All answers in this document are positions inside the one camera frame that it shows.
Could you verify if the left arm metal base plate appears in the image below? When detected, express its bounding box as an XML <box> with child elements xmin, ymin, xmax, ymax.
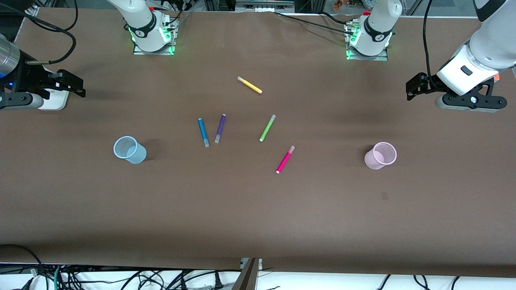
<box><xmin>345</xmin><ymin>22</ymin><xmax>389</xmax><ymax>62</ymax></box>

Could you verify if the pink marker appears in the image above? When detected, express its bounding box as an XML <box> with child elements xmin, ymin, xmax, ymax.
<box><xmin>276</xmin><ymin>145</ymin><xmax>295</xmax><ymax>174</ymax></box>

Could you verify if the blue marker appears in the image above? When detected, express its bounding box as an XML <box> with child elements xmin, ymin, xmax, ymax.
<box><xmin>198</xmin><ymin>118</ymin><xmax>210</xmax><ymax>148</ymax></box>

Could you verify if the green marker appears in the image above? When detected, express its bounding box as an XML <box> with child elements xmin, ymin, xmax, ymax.
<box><xmin>259</xmin><ymin>114</ymin><xmax>277</xmax><ymax>142</ymax></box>

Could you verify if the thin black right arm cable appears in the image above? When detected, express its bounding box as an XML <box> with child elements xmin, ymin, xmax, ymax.
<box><xmin>24</xmin><ymin>0</ymin><xmax>78</xmax><ymax>32</ymax></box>

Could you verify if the purple marker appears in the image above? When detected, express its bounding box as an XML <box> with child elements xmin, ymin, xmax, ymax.
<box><xmin>214</xmin><ymin>114</ymin><xmax>227</xmax><ymax>144</ymax></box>

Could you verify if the black looped floor cable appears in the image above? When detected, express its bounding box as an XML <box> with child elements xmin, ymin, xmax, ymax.
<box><xmin>0</xmin><ymin>244</ymin><xmax>49</xmax><ymax>290</ymax></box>

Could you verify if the short black table cable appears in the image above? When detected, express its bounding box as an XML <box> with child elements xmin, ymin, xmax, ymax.
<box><xmin>320</xmin><ymin>11</ymin><xmax>361</xmax><ymax>25</ymax></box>

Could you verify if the translucent pink cup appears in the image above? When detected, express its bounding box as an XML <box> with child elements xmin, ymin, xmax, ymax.
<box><xmin>364</xmin><ymin>142</ymin><xmax>397</xmax><ymax>170</ymax></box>

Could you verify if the yellow marker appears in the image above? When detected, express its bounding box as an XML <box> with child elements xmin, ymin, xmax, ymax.
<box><xmin>237</xmin><ymin>76</ymin><xmax>263</xmax><ymax>94</ymax></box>

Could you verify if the translucent blue cup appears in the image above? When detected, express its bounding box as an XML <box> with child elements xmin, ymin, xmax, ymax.
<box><xmin>113</xmin><ymin>136</ymin><xmax>147</xmax><ymax>164</ymax></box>

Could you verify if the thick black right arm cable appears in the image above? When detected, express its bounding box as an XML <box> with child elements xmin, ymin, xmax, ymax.
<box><xmin>0</xmin><ymin>3</ymin><xmax>77</xmax><ymax>65</ymax></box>

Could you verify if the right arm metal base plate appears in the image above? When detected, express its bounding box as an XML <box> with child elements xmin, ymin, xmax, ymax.
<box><xmin>133</xmin><ymin>15</ymin><xmax>179</xmax><ymax>56</ymax></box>

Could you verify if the aluminium frame bar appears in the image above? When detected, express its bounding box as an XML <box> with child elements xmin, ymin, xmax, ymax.
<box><xmin>235</xmin><ymin>0</ymin><xmax>295</xmax><ymax>12</ymax></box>

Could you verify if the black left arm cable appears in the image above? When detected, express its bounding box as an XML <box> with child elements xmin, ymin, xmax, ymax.
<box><xmin>422</xmin><ymin>0</ymin><xmax>441</xmax><ymax>91</ymax></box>

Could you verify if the long black table cable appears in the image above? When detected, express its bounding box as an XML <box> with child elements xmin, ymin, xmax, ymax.
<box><xmin>274</xmin><ymin>11</ymin><xmax>355</xmax><ymax>36</ymax></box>

